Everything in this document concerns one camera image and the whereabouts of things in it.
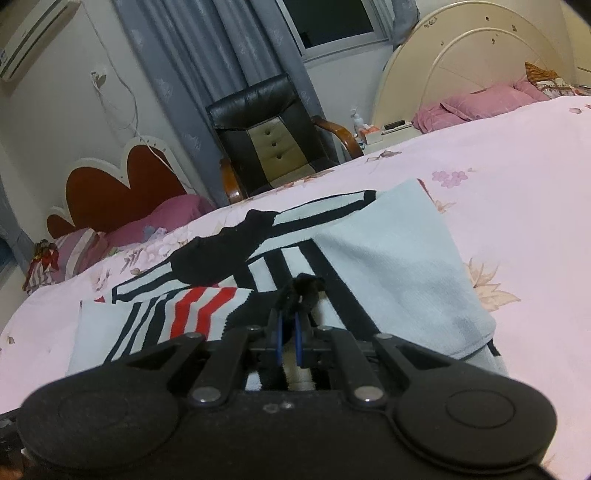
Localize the grey patterned curtain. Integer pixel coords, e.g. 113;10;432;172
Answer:
113;0;342;208
0;178;29;278
383;0;421;47

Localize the white air conditioner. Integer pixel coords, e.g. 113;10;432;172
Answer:
0;0;82;84

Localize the white power cable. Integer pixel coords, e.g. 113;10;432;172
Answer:
83;14;195;195

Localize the pink floral bedsheet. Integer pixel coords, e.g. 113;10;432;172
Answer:
0;95;591;480

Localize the red heart-shaped headboard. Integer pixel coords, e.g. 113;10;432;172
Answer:
46;135;199;241

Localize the dark window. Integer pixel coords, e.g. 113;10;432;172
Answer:
277;0;393;61

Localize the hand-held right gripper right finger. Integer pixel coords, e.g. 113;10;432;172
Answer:
294;311;446;409

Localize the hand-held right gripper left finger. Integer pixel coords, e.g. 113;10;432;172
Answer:
121;308;284;408

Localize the striped knit sweater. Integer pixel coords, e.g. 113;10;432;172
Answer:
67;178;509;393

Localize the magenta pillow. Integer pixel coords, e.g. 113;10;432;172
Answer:
106;194;215;247

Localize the cream nightstand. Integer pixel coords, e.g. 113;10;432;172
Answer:
342;121;419;160

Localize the black leather armchair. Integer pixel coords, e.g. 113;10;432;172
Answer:
205;74;365;206

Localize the cream arched headboard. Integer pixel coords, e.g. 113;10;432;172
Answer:
369;0;591;134

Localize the orange patterned pillow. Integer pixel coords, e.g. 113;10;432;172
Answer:
524;61;591;100

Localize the striped pink pillow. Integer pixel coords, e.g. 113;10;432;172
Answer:
23;228;116;296

